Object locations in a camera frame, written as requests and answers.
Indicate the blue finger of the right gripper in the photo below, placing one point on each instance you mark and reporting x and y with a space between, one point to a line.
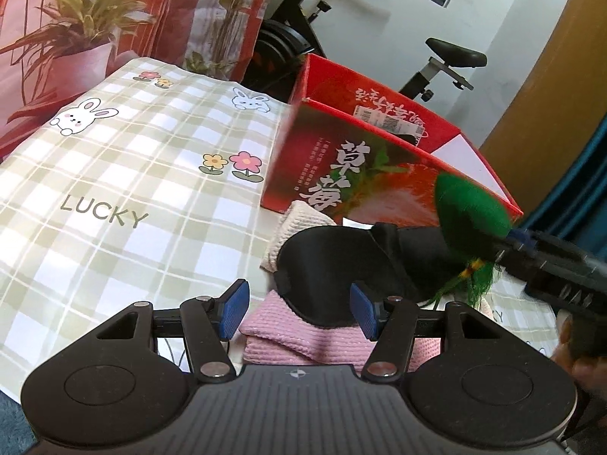
523 237

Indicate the plaid bunny tablecloth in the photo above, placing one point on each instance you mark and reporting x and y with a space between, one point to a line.
145 188

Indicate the red plant print backdrop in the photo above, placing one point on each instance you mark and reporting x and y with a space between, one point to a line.
53 51

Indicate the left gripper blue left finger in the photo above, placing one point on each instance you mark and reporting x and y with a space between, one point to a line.
232 307

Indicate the black cloth in box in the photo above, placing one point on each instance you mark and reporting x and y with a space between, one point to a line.
412 139

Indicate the person's right hand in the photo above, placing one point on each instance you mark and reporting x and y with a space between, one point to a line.
589 373

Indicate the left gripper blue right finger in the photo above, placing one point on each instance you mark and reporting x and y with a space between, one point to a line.
366 307

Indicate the cream knitted cloth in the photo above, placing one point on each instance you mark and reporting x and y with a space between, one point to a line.
298 217

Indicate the black sleep eye mask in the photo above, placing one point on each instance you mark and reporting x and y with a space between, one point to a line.
316 267

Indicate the brown wooden door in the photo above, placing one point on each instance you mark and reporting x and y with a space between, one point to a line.
557 110

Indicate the red strawberry cardboard box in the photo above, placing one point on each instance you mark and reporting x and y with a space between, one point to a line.
337 150

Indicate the pink knitted cloth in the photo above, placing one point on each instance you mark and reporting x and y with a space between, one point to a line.
275 335

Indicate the green plush tasselled ball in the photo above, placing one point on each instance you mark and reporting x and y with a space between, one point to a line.
454 257

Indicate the teal curtain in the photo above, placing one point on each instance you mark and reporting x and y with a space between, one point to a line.
575 209

